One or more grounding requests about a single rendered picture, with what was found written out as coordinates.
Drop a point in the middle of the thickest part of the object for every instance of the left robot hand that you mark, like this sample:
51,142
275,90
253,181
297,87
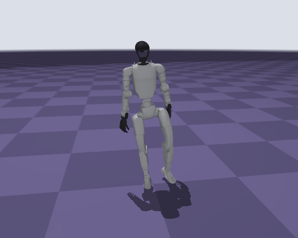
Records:
169,109

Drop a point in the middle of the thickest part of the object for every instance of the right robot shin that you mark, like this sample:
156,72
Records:
144,163

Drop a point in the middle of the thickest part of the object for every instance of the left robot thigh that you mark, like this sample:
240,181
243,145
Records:
166,127

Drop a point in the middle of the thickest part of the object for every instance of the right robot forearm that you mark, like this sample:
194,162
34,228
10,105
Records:
125,104

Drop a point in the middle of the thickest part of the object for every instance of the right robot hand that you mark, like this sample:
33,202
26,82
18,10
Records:
123,123

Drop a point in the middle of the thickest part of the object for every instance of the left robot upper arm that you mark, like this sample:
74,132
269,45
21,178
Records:
162,77

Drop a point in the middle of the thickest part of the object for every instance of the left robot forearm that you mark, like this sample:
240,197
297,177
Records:
167,99

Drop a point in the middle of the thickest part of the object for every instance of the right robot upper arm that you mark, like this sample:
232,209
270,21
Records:
126,81

